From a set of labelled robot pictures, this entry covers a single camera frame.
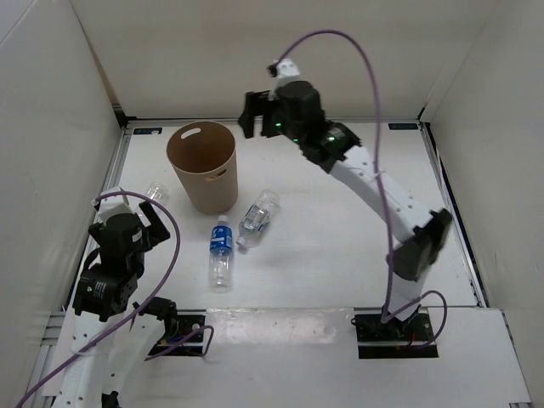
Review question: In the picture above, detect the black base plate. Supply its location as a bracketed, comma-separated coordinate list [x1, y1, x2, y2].
[148, 309, 206, 357]
[350, 312, 439, 360]

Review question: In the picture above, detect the aluminium frame rail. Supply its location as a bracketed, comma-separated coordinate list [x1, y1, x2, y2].
[418, 121, 489, 308]
[108, 126, 130, 173]

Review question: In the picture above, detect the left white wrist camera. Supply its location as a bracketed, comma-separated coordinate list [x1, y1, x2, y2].
[91, 195, 133, 224]

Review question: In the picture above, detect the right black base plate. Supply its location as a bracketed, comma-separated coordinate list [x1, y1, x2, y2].
[350, 312, 439, 360]

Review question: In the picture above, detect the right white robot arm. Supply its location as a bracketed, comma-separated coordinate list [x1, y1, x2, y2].
[238, 80, 452, 340]

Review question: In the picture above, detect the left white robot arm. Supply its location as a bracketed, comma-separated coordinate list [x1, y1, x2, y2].
[54, 196, 179, 407]

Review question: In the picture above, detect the right blue corner label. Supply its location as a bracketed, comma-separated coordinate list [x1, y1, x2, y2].
[388, 122, 418, 131]

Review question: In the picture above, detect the left aluminium frame rail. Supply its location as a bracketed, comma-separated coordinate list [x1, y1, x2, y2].
[108, 126, 130, 173]

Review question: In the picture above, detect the clear unlabelled plastic bottle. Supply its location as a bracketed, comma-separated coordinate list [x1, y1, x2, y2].
[145, 182, 169, 206]

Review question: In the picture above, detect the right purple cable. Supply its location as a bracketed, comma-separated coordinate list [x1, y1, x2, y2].
[278, 30, 448, 341]

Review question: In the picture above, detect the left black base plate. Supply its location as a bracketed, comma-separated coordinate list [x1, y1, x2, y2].
[148, 309, 206, 357]

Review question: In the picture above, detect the blue corner label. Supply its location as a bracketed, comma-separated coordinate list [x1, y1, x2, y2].
[388, 122, 418, 131]
[133, 127, 162, 135]

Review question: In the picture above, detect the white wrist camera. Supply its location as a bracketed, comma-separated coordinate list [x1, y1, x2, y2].
[267, 58, 300, 94]
[91, 195, 133, 224]

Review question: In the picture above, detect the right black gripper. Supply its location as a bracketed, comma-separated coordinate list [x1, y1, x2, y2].
[238, 92, 305, 146]

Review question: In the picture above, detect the brown round bin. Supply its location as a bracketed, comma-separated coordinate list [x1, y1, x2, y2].
[166, 121, 238, 215]

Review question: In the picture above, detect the green label clear bottle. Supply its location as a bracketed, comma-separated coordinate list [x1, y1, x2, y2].
[235, 190, 280, 250]

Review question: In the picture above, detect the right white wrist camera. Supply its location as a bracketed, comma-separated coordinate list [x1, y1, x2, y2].
[267, 58, 300, 94]

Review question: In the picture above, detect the right aluminium frame rail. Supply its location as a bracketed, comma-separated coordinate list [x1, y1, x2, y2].
[418, 121, 489, 308]

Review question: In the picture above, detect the blue label plastic bottle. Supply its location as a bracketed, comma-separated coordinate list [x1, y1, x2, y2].
[208, 215, 234, 292]

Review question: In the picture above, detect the left blue corner label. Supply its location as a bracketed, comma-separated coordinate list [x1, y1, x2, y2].
[133, 127, 162, 135]

